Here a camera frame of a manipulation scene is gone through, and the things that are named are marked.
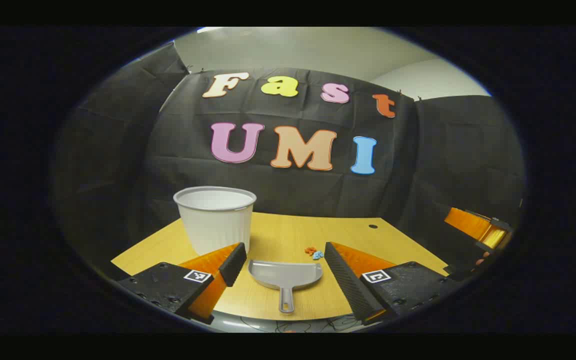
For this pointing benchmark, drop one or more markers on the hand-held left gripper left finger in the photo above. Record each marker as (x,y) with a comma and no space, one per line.
(233,264)

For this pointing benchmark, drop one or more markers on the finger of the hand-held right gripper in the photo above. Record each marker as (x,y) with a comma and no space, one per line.
(473,225)

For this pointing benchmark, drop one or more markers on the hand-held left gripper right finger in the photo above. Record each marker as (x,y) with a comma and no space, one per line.
(345,280)

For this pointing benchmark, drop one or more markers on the blue paper scrap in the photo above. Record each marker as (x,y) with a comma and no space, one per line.
(318,255)

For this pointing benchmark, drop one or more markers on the orange paper scrap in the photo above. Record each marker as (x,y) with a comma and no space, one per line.
(310,250)

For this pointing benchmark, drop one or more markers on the grey dustpan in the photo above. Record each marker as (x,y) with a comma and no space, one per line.
(284,275)

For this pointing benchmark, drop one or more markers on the wooden desktop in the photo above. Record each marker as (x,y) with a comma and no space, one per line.
(288,235)

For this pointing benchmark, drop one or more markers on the black backdrop cloth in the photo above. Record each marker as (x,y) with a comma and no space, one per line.
(293,195)

